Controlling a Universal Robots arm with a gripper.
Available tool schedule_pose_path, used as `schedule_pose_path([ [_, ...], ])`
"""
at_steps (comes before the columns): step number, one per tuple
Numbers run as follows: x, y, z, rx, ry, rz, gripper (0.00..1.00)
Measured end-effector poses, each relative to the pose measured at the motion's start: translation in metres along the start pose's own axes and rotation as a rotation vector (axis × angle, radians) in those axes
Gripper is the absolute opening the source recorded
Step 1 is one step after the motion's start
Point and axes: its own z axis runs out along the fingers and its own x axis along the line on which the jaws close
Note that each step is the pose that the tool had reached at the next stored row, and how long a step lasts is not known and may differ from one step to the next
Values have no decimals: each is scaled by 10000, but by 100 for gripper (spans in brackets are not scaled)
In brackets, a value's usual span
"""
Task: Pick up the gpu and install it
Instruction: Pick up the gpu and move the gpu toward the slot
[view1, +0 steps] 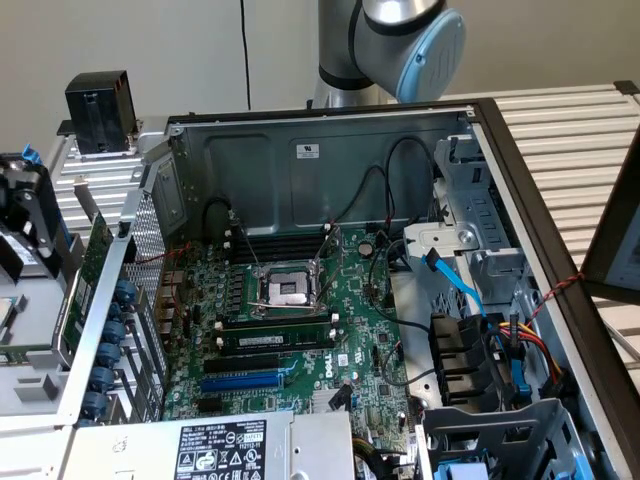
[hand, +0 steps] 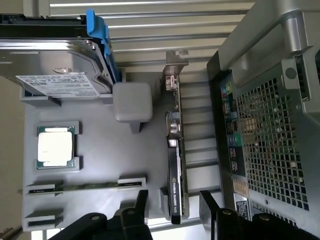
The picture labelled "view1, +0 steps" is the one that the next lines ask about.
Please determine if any grey perforated drive cage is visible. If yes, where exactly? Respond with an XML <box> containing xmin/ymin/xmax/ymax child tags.
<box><xmin>413</xmin><ymin>397</ymin><xmax>609</xmax><ymax>480</ymax></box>

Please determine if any thin metal locking lever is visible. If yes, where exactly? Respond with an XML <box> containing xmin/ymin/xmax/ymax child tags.
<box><xmin>227</xmin><ymin>209</ymin><xmax>262</xmax><ymax>270</ymax></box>
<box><xmin>246</xmin><ymin>298</ymin><xmax>330</xmax><ymax>314</ymax></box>

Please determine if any grey metal PC case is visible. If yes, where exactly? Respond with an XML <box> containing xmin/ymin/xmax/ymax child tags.
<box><xmin>52</xmin><ymin>97</ymin><xmax>640</xmax><ymax>480</ymax></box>

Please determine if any yellow black wire bundle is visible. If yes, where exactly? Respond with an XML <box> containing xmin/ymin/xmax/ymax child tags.
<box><xmin>352</xmin><ymin>434</ymin><xmax>419</xmax><ymax>480</ymax></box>

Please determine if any black RAM slot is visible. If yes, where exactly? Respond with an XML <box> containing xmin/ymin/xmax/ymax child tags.
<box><xmin>214</xmin><ymin>312</ymin><xmax>339</xmax><ymax>330</ymax></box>
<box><xmin>228</xmin><ymin>237</ymin><xmax>329</xmax><ymax>248</ymax></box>
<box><xmin>229</xmin><ymin>244</ymin><xmax>326</xmax><ymax>255</ymax></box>
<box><xmin>227</xmin><ymin>228</ymin><xmax>331</xmax><ymax>241</ymax></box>
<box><xmin>232</xmin><ymin>251</ymin><xmax>324</xmax><ymax>263</ymax></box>

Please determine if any silver finned heatsink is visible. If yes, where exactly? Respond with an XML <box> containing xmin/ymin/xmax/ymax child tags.
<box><xmin>310</xmin><ymin>387</ymin><xmax>351</xmax><ymax>414</ymax></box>

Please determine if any long black expansion slot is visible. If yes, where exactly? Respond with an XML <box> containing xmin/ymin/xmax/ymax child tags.
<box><xmin>202</xmin><ymin>355</ymin><xmax>281</xmax><ymax>375</ymax></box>

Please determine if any blue plastic drive carrier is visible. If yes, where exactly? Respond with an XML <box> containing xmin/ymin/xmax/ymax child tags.
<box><xmin>433</xmin><ymin>449</ymin><xmax>490</xmax><ymax>480</ymax></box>

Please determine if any black intrusion switch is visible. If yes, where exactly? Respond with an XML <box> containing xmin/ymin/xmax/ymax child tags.
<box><xmin>117</xmin><ymin>218</ymin><xmax>138</xmax><ymax>264</ymax></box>

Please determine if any silver power supply unit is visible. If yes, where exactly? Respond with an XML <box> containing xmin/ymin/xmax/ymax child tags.
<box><xmin>58</xmin><ymin>409</ymin><xmax>359</xmax><ymax>480</ymax></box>

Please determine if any red black twisted wire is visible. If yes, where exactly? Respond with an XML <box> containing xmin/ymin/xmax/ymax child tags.
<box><xmin>133</xmin><ymin>241</ymin><xmax>195</xmax><ymax>304</ymax></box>
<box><xmin>529</xmin><ymin>272</ymin><xmax>586</xmax><ymax>321</ymax></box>

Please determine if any blue expansion slot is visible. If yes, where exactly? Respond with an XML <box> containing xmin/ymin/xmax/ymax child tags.
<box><xmin>199</xmin><ymin>373</ymin><xmax>287</xmax><ymax>395</ymax></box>

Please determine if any thin black wall cable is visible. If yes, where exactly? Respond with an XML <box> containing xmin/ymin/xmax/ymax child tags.
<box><xmin>239</xmin><ymin>0</ymin><xmax>253</xmax><ymax>111</ymax></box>

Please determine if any grey metal disk bay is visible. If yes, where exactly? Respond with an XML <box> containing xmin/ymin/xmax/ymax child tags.
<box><xmin>402</xmin><ymin>133</ymin><xmax>535</xmax><ymax>321</ymax></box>

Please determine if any blue flat data wire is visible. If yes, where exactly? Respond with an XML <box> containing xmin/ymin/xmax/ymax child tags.
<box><xmin>422</xmin><ymin>252</ymin><xmax>489</xmax><ymax>319</ymax></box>

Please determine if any green graphics card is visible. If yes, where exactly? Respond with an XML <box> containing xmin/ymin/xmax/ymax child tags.
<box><xmin>49</xmin><ymin>177</ymin><xmax>117</xmax><ymax>374</ymax></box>

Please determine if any silver rear port block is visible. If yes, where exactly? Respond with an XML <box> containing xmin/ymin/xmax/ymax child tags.
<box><xmin>157</xmin><ymin>298</ymin><xmax>179</xmax><ymax>337</ymax></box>
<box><xmin>159</xmin><ymin>269</ymin><xmax>185</xmax><ymax>298</ymax></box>

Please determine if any black plastic fan shroud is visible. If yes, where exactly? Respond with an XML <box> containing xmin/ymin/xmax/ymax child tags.
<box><xmin>428</xmin><ymin>312</ymin><xmax>501</xmax><ymax>411</ymax></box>

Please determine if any perforated metal slot cover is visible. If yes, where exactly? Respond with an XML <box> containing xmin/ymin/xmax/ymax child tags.
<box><xmin>131</xmin><ymin>282</ymin><xmax>154</xmax><ymax>329</ymax></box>

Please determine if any grey parts rack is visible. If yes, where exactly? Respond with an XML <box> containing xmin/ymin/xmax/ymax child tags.
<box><xmin>0</xmin><ymin>219</ymin><xmax>86</xmax><ymax>426</ymax></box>

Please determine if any silver CPU socket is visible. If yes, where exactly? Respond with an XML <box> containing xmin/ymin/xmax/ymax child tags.
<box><xmin>251</xmin><ymin>260</ymin><xmax>332</xmax><ymax>321</ymax></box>

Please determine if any blue plastic latch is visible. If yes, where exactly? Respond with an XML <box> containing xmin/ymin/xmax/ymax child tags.
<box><xmin>509</xmin><ymin>357</ymin><xmax>532</xmax><ymax>401</ymax></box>

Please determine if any green motherboard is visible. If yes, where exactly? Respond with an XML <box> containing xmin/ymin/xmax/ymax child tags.
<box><xmin>154</xmin><ymin>227</ymin><xmax>419</xmax><ymax>451</ymax></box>

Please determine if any black framed monitor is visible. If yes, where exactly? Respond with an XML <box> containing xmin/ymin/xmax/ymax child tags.
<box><xmin>582</xmin><ymin>117</ymin><xmax>640</xmax><ymax>304</ymax></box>

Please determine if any silver socket cover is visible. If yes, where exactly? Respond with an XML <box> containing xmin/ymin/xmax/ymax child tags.
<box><xmin>310</xmin><ymin>223</ymin><xmax>347</xmax><ymax>307</ymax></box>

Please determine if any black box fixture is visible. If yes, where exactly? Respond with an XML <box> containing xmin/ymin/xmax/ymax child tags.
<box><xmin>64</xmin><ymin>69</ymin><xmax>139</xmax><ymax>157</ymax></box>

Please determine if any silver CPU chip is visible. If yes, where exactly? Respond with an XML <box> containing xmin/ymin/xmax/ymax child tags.
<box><xmin>0</xmin><ymin>294</ymin><xmax>29</xmax><ymax>347</ymax></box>

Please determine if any black power connector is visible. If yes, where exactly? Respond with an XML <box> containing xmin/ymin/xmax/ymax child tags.
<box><xmin>542</xmin><ymin>374</ymin><xmax>576</xmax><ymax>401</ymax></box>

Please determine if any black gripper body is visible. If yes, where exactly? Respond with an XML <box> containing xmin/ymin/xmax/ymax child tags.
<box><xmin>0</xmin><ymin>155</ymin><xmax>51</xmax><ymax>214</ymax></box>

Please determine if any coloured power wire harness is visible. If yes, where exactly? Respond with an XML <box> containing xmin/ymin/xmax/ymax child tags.
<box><xmin>487</xmin><ymin>319</ymin><xmax>566</xmax><ymax>386</ymax></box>

